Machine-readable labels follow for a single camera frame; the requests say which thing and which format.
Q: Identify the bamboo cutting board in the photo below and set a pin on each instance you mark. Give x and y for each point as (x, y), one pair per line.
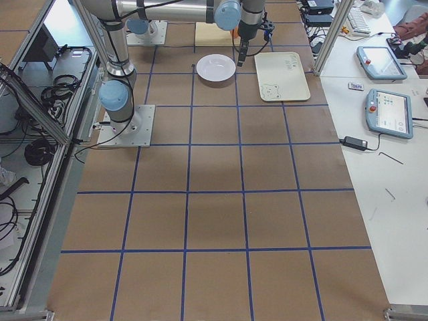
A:
(209, 35)

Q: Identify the small blue white card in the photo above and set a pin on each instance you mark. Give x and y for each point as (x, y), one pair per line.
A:
(355, 86)

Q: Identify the far teach pendant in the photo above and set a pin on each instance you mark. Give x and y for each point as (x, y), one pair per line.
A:
(380, 63)

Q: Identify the black allen key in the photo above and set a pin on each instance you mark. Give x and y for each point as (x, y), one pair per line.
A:
(390, 157)

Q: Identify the cream bear tray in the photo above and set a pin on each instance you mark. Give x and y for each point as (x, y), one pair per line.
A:
(281, 77)

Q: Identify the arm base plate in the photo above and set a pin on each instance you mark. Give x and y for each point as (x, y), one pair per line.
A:
(132, 40)
(137, 133)

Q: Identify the near teach pendant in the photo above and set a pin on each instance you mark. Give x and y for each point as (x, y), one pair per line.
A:
(389, 113)

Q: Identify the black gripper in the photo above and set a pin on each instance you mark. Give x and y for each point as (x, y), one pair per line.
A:
(247, 30)

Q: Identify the aluminium frame post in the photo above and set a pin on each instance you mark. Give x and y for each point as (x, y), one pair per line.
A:
(333, 32)

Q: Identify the white keyboard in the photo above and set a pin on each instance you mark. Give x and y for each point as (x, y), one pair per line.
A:
(357, 23)

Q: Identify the white round plate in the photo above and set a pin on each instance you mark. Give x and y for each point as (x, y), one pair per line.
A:
(215, 67)

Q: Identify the teach pendant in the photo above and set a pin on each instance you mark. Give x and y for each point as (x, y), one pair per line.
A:
(389, 113)
(380, 63)

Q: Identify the black power adapter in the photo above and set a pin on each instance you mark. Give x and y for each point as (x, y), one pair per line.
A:
(354, 143)

